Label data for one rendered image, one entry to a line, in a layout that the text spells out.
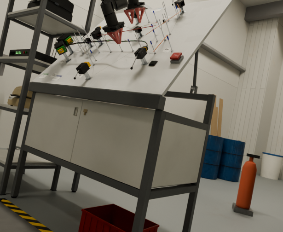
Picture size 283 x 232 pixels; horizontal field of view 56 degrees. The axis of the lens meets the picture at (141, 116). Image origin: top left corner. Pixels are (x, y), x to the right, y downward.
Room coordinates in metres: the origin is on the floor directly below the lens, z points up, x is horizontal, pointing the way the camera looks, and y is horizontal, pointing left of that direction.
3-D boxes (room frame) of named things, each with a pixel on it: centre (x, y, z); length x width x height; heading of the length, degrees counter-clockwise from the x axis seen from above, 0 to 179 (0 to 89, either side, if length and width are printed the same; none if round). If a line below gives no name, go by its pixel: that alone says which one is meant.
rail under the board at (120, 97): (1.63, 0.38, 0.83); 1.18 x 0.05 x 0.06; 52
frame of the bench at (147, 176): (1.87, 0.19, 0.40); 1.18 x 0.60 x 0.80; 52
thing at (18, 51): (2.28, 0.98, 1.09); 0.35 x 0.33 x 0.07; 52
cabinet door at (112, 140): (1.47, 0.15, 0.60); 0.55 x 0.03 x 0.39; 52
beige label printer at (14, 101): (2.25, 0.94, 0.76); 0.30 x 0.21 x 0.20; 146
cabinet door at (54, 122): (1.81, 0.58, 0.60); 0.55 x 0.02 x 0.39; 52
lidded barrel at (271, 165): (7.39, -3.81, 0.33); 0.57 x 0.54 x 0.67; 133
